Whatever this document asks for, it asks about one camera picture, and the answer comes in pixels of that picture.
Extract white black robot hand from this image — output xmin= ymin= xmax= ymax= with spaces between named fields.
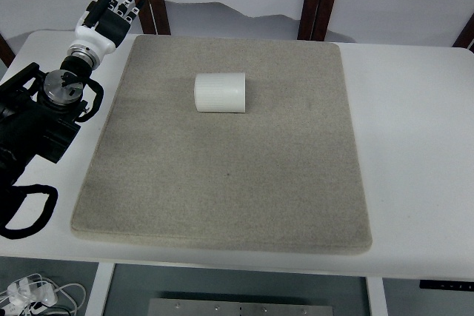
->
xmin=73 ymin=0 xmax=145 ymax=56

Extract white ceramic cup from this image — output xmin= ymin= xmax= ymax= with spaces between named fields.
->
xmin=194 ymin=73 xmax=246 ymax=113

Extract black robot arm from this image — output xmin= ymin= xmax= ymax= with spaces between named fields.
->
xmin=1 ymin=0 xmax=144 ymax=188

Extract beige felt mat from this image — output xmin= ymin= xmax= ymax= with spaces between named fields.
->
xmin=71 ymin=35 xmax=372 ymax=255

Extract white table leg left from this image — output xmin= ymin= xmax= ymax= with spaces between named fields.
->
xmin=84 ymin=262 xmax=116 ymax=316

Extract white table leg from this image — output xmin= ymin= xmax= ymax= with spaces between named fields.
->
xmin=84 ymin=262 xmax=116 ymax=316
xmin=366 ymin=277 xmax=388 ymax=316

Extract white table leg right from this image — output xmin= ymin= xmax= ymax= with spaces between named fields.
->
xmin=366 ymin=277 xmax=388 ymax=316

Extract black table control panel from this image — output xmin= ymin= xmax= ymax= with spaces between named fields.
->
xmin=419 ymin=280 xmax=474 ymax=292

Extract black sleeved arm cable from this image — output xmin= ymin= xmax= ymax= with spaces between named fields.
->
xmin=0 ymin=183 xmax=59 ymax=240

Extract white charger and cables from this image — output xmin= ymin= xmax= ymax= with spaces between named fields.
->
xmin=0 ymin=273 xmax=88 ymax=316

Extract metal base plate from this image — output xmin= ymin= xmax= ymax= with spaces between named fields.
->
xmin=147 ymin=298 xmax=333 ymax=316

